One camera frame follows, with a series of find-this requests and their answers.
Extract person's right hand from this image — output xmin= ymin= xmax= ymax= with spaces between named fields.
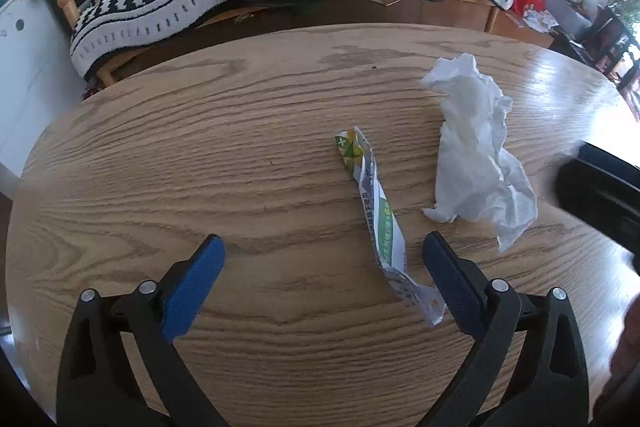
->
xmin=609 ymin=301 xmax=640 ymax=390

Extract white cabinet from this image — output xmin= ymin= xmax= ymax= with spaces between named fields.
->
xmin=0 ymin=0 xmax=73 ymax=168

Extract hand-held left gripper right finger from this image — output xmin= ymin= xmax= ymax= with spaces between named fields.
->
xmin=419 ymin=231 xmax=595 ymax=427

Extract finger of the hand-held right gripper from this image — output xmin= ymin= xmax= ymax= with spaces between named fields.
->
xmin=577 ymin=141 xmax=640 ymax=190
xmin=556 ymin=159 xmax=640 ymax=255

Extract white tissue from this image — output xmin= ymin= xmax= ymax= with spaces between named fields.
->
xmin=420 ymin=53 xmax=539 ymax=254

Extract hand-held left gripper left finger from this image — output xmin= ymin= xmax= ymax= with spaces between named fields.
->
xmin=56 ymin=234 xmax=227 ymax=427

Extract green and white wrapper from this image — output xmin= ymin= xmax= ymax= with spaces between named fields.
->
xmin=334 ymin=125 xmax=447 ymax=327

